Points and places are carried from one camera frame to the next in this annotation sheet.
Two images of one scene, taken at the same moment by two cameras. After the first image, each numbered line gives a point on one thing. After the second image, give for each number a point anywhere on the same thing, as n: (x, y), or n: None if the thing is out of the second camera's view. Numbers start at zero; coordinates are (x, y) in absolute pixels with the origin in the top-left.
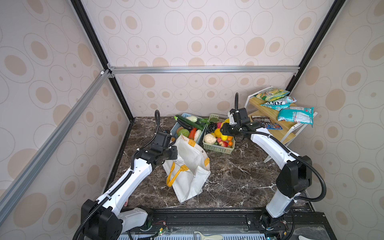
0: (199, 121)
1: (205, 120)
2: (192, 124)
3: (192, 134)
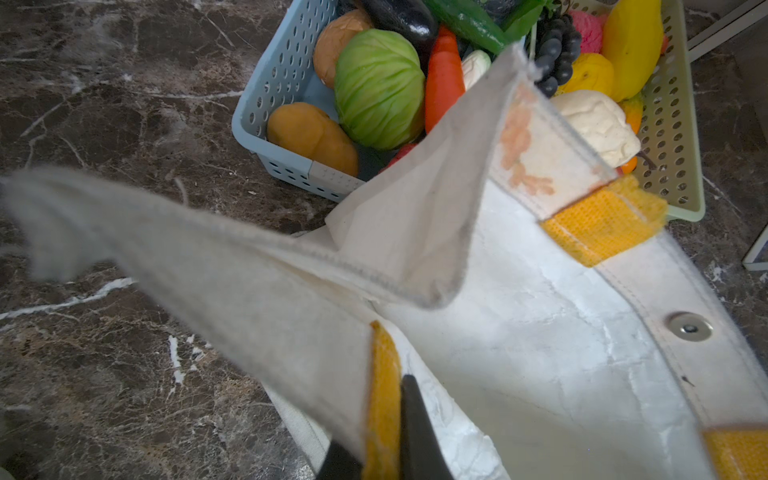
0: (413, 18)
1: (526, 14)
2: (466, 20)
3: (445, 82)
